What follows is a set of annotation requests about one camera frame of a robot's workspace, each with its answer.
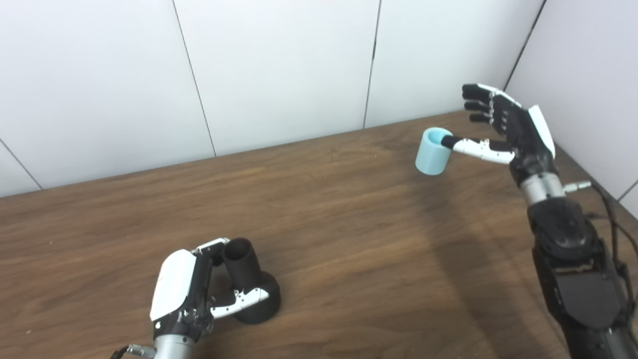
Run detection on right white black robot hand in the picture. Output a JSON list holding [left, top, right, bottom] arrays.
[[462, 83, 566, 206]]

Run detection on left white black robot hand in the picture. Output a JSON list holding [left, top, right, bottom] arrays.
[[150, 237, 271, 359]]

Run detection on black nozzle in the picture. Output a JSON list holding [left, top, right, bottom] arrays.
[[222, 238, 282, 325]]

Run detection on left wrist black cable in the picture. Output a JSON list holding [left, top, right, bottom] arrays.
[[110, 344, 158, 359]]

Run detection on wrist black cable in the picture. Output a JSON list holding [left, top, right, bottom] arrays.
[[110, 344, 158, 359], [563, 180, 638, 310]]

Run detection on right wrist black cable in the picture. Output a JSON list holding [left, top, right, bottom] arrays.
[[563, 180, 638, 310]]

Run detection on light-blue hose piece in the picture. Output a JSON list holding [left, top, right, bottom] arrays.
[[415, 127, 454, 176]]

